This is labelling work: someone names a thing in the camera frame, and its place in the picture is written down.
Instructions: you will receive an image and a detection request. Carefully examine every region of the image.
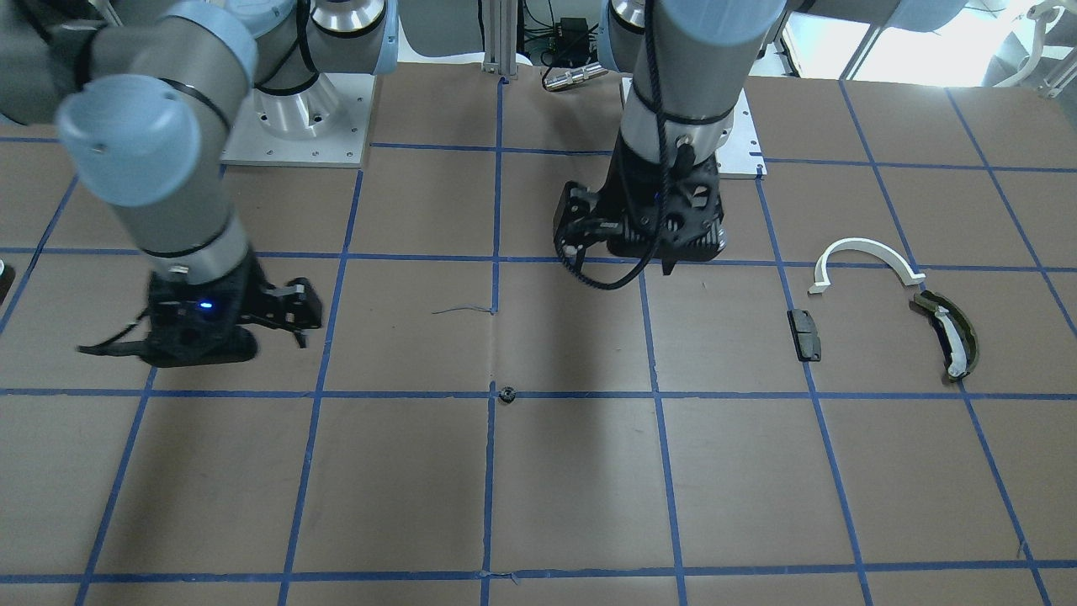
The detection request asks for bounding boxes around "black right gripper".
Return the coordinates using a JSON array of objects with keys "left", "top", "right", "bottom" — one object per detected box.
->
[{"left": 135, "top": 252, "right": 324, "bottom": 368}]

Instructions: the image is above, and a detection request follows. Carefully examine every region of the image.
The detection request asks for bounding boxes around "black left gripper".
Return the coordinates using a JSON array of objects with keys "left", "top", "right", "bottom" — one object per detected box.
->
[{"left": 553, "top": 138, "right": 728, "bottom": 276}]

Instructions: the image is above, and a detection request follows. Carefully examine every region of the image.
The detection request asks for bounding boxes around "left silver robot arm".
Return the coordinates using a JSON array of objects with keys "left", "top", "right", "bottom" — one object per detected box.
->
[{"left": 551, "top": 1, "right": 964, "bottom": 290}]

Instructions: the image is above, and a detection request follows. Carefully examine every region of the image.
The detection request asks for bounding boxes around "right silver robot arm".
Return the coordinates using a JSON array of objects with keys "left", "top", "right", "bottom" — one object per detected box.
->
[{"left": 3, "top": 1, "right": 398, "bottom": 368}]

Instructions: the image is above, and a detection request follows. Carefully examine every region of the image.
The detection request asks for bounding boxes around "black brake pad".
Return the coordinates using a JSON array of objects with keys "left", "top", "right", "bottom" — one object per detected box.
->
[{"left": 786, "top": 308, "right": 822, "bottom": 362}]

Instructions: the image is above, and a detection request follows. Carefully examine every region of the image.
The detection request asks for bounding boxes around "white plastic arc part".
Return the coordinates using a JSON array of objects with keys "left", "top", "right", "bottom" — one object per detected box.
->
[{"left": 808, "top": 238, "right": 927, "bottom": 295}]

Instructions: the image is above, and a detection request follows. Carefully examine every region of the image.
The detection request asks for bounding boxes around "green brake shoe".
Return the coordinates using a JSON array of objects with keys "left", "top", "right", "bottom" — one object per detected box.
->
[{"left": 910, "top": 290, "right": 981, "bottom": 383}]

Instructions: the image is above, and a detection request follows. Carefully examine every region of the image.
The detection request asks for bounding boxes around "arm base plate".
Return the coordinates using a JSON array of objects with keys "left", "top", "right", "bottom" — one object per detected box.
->
[
  {"left": 621, "top": 80, "right": 767, "bottom": 180},
  {"left": 220, "top": 73, "right": 377, "bottom": 168}
]

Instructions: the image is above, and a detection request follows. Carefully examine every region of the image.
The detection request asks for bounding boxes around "aluminium frame post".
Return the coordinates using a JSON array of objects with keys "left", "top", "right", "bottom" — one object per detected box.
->
[{"left": 477, "top": 1, "right": 522, "bottom": 81}]

